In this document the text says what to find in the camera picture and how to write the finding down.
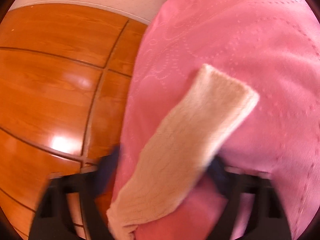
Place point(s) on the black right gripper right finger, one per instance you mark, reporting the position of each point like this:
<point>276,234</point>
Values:
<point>267,218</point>

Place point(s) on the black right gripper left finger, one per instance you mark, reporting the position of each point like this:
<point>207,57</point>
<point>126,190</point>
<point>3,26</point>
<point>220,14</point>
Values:
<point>68,210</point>

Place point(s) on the cream knitted sweater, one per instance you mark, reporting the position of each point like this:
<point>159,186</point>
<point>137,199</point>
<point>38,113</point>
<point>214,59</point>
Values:
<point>179,152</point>

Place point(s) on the glossy wooden wardrobe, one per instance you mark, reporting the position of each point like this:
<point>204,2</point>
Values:
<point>65,75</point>

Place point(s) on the pink bedspread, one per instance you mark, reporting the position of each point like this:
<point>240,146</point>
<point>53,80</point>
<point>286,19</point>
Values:
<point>271,45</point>

